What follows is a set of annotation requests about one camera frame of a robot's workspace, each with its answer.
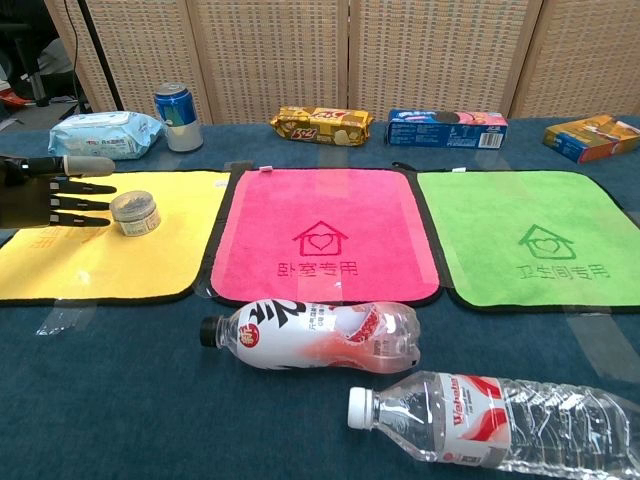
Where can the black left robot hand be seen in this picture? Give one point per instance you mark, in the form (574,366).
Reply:
(25,200)

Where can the small round clear plastic jar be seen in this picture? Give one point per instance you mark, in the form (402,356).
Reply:
(136,216)

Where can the blue cookie box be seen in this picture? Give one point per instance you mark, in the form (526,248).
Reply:
(440,132)

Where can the yellow and blue snack box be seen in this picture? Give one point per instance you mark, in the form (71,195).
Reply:
(590,140)

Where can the yellow microfibre cloth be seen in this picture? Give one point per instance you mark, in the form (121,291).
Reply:
(100,265)

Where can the light blue wet wipes pack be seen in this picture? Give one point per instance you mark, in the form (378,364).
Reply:
(100,135)

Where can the red object on floor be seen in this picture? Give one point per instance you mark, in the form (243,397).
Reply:
(11,97)

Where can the clear tape strip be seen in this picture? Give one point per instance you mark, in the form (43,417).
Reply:
(65,320)

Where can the black tripod stand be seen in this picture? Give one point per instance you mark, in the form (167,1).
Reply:
(100,60)

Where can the black office chair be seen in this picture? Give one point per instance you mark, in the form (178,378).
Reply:
(25,30)

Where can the blue and silver drink can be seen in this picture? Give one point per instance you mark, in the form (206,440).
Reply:
(177,112)

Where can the blue table cover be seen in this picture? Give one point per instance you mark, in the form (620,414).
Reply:
(125,400)

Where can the black-capped bottle with white label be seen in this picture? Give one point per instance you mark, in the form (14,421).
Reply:
(280,340)

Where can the wicker folding screen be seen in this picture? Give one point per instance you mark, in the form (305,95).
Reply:
(280,55)

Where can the pink microfibre cloth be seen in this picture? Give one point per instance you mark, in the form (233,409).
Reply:
(320,200)

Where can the yellow biscuit packet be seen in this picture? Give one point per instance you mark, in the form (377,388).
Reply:
(320,127)

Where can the green microfibre cloth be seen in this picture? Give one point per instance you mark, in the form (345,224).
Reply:
(500,210)

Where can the clear white-capped water bottle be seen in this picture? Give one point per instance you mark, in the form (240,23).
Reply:
(480,420)

